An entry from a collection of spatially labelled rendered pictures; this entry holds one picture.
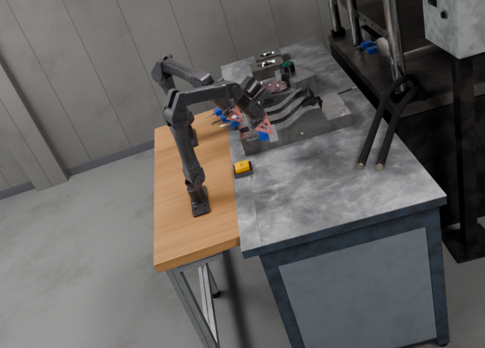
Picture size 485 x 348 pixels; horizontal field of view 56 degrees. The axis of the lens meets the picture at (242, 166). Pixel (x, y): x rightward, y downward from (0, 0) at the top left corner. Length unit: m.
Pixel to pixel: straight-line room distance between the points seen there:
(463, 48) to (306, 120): 0.67
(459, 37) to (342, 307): 1.08
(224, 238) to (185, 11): 2.73
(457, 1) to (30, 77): 3.44
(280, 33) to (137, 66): 1.29
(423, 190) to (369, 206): 0.19
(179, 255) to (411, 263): 0.84
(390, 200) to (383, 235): 0.13
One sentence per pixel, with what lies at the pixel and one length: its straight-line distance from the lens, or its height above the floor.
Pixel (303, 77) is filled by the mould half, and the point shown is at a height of 0.91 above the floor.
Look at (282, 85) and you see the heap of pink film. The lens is 2.46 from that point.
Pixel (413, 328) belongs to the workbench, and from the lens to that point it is 2.08.
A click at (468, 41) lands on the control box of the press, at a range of 1.89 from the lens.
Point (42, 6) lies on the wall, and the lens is 4.18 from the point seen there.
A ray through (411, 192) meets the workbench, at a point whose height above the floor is 0.80.
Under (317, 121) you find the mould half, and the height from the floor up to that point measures 0.87.
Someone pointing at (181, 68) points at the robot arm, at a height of 1.20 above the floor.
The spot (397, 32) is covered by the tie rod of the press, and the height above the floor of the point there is 1.11.
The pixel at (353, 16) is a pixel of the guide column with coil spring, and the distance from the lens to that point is 2.88.
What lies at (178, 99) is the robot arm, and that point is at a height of 1.25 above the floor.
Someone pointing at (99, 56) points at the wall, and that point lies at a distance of 4.20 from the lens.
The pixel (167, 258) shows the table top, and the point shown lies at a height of 0.80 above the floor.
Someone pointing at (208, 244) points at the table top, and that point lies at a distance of 1.66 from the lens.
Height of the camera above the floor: 1.81
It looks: 30 degrees down
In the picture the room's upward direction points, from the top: 19 degrees counter-clockwise
